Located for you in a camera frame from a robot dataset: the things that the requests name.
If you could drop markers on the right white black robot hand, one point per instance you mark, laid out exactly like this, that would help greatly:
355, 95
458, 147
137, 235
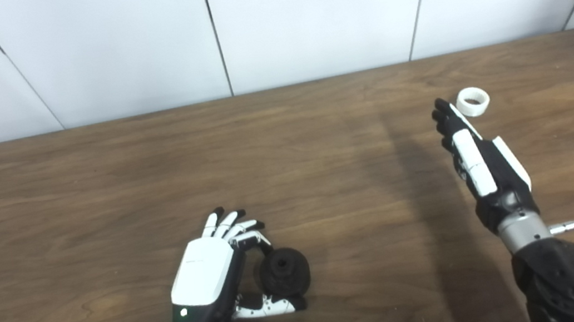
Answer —
481, 167

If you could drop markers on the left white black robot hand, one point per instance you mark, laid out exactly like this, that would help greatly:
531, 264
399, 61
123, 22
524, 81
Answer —
204, 271

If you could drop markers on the round black plastic part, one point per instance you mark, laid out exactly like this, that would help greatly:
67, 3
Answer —
283, 274

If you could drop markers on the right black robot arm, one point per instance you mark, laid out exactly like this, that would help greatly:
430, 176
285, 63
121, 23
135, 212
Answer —
556, 280

